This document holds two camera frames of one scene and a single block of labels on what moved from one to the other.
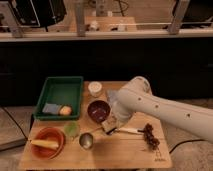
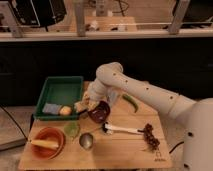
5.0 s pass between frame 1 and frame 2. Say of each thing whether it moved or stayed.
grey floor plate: stayed
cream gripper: moved
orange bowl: stayed
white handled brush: stayed
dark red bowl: stayed
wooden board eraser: moved
